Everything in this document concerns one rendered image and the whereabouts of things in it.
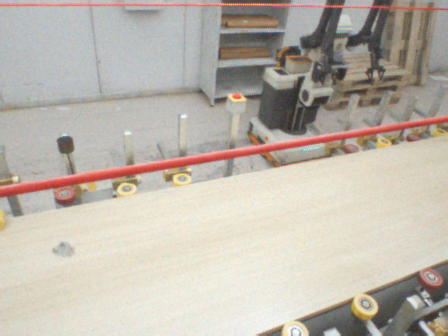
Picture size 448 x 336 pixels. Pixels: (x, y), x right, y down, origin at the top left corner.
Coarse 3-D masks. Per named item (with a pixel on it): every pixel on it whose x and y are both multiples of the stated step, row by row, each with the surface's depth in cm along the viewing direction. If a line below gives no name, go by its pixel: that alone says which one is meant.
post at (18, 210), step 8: (0, 152) 133; (0, 160) 135; (0, 168) 137; (8, 168) 141; (0, 176) 139; (8, 176) 140; (8, 200) 146; (16, 200) 147; (16, 208) 150; (16, 216) 152
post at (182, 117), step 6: (180, 114) 158; (180, 120) 158; (186, 120) 159; (180, 126) 160; (186, 126) 161; (180, 132) 161; (186, 132) 163; (180, 138) 163; (186, 138) 165; (180, 144) 165; (186, 144) 167; (180, 150) 167; (186, 150) 169; (180, 156) 169; (180, 168) 173
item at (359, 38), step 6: (378, 0) 249; (378, 6) 251; (372, 12) 255; (366, 18) 261; (372, 18) 257; (366, 24) 262; (372, 24) 261; (360, 30) 265; (366, 30) 263; (360, 36) 266; (360, 42) 268
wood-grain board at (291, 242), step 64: (192, 192) 156; (256, 192) 160; (320, 192) 165; (384, 192) 169; (0, 256) 119; (128, 256) 124; (192, 256) 127; (256, 256) 130; (320, 256) 133; (384, 256) 136; (0, 320) 101; (64, 320) 103; (128, 320) 105; (192, 320) 107; (256, 320) 109
